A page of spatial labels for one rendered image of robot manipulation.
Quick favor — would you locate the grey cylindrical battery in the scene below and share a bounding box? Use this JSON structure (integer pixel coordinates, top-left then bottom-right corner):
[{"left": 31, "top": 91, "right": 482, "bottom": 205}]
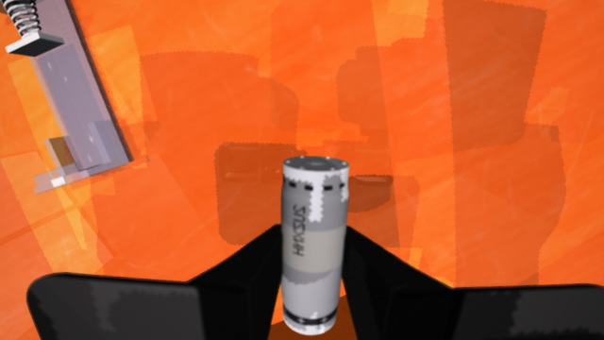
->
[{"left": 280, "top": 156, "right": 350, "bottom": 334}]

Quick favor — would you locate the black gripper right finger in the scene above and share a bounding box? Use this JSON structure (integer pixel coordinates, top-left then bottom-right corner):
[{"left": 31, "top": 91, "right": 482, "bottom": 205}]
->
[{"left": 341, "top": 227, "right": 604, "bottom": 340}]

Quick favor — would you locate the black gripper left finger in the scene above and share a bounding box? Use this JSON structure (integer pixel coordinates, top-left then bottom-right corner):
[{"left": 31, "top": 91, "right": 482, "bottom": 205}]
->
[{"left": 26, "top": 224, "right": 282, "bottom": 340}]

